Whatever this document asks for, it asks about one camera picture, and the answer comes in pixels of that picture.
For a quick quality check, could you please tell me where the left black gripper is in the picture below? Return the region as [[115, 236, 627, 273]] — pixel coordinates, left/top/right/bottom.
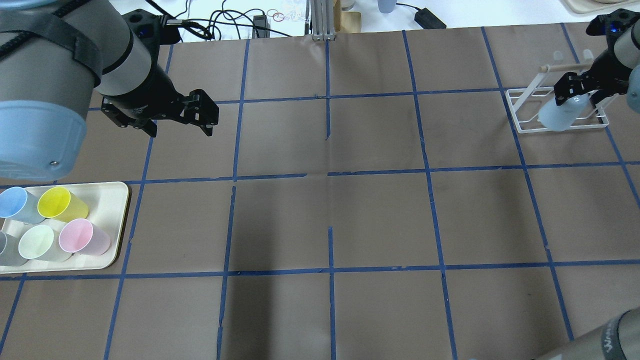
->
[[100, 64, 220, 138]]

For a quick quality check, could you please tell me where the light blue plastic cup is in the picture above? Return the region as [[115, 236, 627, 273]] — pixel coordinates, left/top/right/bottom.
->
[[538, 94, 590, 132]]

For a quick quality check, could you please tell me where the yellow plastic cup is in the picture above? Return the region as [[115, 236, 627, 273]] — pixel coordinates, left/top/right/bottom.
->
[[36, 186, 90, 223]]

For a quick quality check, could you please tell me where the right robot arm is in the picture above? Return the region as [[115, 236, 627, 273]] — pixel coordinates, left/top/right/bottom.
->
[[554, 9, 640, 113]]

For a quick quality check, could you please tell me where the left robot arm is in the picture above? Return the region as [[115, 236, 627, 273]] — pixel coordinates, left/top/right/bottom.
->
[[0, 0, 219, 182]]

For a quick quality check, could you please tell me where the cream plastic tray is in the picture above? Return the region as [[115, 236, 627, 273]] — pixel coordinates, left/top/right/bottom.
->
[[0, 181, 131, 276]]

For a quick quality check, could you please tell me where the pink plastic cup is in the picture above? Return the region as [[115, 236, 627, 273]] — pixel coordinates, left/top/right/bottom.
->
[[58, 218, 111, 256]]

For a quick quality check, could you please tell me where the white wire cup rack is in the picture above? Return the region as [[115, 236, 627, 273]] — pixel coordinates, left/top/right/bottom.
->
[[504, 49, 612, 134]]

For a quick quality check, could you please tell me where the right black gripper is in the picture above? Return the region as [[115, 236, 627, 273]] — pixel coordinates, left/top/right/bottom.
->
[[553, 10, 632, 106]]

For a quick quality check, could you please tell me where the cream plastic cup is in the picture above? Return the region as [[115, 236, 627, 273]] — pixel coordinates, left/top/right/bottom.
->
[[18, 224, 72, 263]]

